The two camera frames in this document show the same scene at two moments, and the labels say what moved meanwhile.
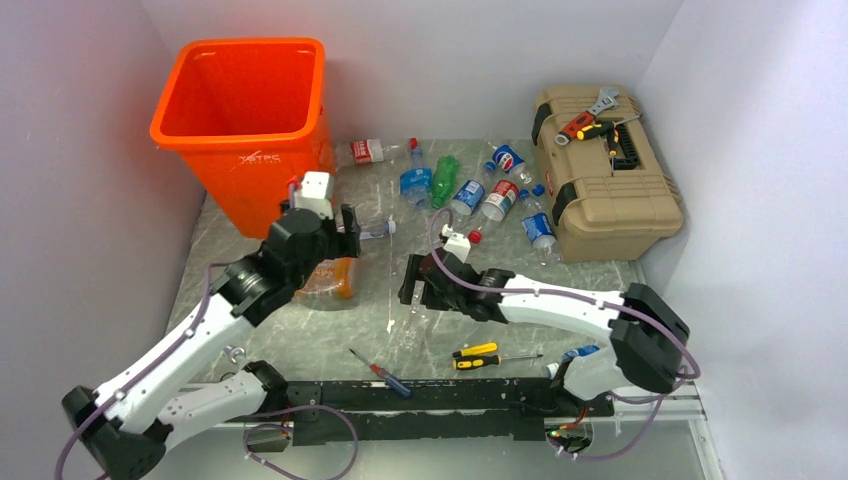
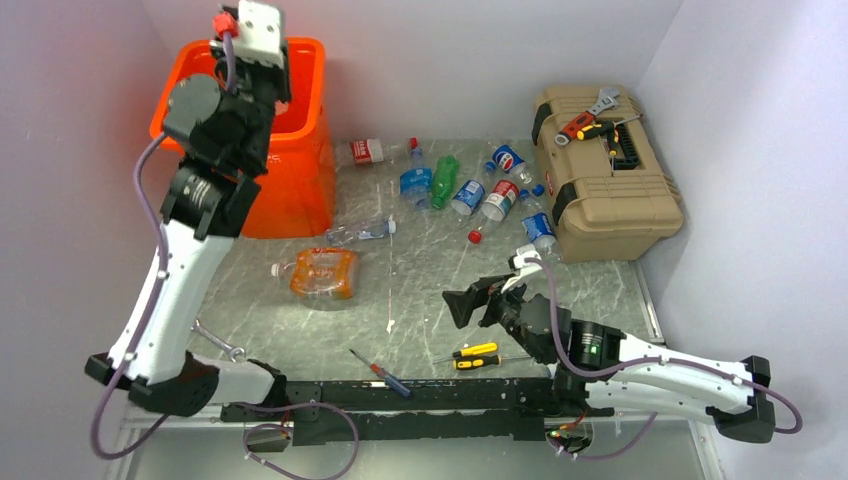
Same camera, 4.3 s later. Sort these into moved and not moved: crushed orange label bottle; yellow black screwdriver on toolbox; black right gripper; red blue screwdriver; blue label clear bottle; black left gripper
Moved: black left gripper; black right gripper
Not moved: blue label clear bottle; yellow black screwdriver on toolbox; red blue screwdriver; crushed orange label bottle
